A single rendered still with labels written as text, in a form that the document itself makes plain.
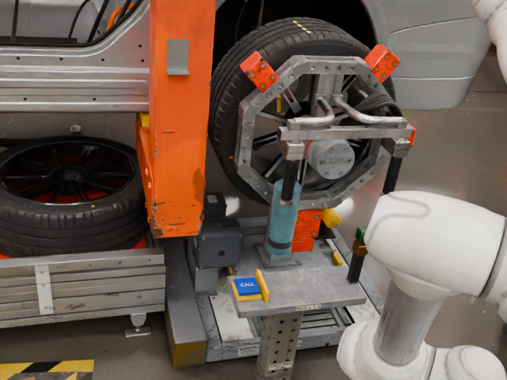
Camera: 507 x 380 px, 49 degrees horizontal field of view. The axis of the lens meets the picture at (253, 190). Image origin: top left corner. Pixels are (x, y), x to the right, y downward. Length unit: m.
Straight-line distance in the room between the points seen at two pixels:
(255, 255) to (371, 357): 1.06
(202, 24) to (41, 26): 1.43
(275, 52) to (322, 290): 0.78
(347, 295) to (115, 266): 0.81
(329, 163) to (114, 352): 1.08
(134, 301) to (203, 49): 0.99
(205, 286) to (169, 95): 0.95
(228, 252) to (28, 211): 0.73
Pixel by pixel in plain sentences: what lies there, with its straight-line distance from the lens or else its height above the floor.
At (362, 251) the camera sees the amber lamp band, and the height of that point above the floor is 0.59.
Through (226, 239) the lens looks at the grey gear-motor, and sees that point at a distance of 2.10.
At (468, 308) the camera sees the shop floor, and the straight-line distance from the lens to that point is 2.71.
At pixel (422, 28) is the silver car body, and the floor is 1.11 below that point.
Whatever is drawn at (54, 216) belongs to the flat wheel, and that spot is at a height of 0.50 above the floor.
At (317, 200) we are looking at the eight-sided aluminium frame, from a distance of 1.96.
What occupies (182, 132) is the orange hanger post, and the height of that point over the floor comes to 0.91.
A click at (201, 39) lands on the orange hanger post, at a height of 1.19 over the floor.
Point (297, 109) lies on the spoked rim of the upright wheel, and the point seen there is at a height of 0.92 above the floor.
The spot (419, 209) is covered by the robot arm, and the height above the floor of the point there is 1.19.
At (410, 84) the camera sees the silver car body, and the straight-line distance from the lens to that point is 2.52.
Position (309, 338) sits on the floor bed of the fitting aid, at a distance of 2.21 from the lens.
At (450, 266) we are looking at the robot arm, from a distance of 0.86.
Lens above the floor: 1.61
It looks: 30 degrees down
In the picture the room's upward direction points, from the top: 7 degrees clockwise
